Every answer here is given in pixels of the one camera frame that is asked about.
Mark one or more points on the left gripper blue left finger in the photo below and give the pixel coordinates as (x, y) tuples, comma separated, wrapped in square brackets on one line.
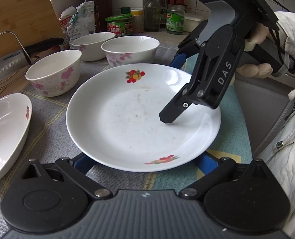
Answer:
[(83, 163)]

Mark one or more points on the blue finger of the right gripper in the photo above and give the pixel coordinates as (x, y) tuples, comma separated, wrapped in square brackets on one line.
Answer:
[(181, 62), (175, 107)]

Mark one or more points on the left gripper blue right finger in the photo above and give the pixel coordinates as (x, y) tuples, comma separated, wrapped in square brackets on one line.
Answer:
[(206, 163)]

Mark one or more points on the white fruit plate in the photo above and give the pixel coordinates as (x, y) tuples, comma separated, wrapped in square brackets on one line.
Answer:
[(15, 116), (113, 118)]

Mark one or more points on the large white floral bowl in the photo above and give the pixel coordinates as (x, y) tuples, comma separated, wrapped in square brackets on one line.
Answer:
[(55, 74)]

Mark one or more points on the right gloved hand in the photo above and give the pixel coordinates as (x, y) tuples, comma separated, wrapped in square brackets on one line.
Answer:
[(260, 71)]

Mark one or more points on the green label glass jar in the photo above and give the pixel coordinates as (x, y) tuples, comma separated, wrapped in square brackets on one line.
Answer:
[(175, 19)]

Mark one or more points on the grey blue checkered towel mat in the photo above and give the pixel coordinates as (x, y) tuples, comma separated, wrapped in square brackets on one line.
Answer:
[(48, 140)]

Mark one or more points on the white plastic container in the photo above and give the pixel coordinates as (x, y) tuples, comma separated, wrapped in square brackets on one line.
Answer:
[(191, 21)]

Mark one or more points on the dark oil glass bottle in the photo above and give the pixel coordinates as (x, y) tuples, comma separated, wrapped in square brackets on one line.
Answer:
[(152, 16)]

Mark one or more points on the yellow lid spice jar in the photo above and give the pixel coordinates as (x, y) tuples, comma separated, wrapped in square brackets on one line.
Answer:
[(137, 21)]

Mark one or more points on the green lidded seasoning tin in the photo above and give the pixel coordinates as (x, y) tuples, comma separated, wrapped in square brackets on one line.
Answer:
[(120, 25)]

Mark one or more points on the white jacket sleeve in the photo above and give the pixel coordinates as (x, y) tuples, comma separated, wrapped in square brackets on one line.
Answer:
[(279, 155)]

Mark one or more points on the white plastic food bag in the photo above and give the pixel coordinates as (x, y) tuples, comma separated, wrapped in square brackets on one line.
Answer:
[(73, 23)]

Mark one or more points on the bamboo cutting board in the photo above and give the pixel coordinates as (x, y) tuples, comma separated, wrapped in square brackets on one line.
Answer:
[(31, 20)]

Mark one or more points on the steel wire board rack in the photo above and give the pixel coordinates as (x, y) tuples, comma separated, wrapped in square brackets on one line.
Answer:
[(7, 47)]

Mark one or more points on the kitchen knife black handle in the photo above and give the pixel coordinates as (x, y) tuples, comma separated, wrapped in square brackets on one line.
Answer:
[(17, 60)]

